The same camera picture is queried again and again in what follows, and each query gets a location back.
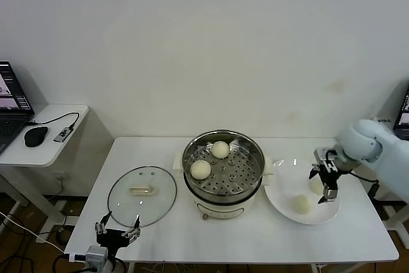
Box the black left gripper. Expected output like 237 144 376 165
95 211 142 248

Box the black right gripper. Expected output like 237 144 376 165
308 164 341 204

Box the white steamed baozi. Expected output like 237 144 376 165
291 194 314 215
210 140 230 160
309 179 325 196
190 159 212 180

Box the round glass pot lid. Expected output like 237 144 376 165
107 166 178 229

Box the stainless steel steamer basket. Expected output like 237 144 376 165
173 129 275 202

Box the round white plate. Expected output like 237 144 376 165
263 157 341 226

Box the cream electric cooker base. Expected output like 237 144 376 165
182 170 272 222

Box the silver usb hub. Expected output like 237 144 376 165
52 127 73 143

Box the black computer mouse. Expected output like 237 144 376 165
24 125 49 148

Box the black laptop with mouse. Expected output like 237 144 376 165
0 60 35 155

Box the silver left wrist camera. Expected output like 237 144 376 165
85 246 108 267

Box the black power cable with adapter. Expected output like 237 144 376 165
369 180 382 205

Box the white floor power cable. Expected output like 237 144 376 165
0 212 66 251

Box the black usb cable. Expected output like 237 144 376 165
27 111 80 130

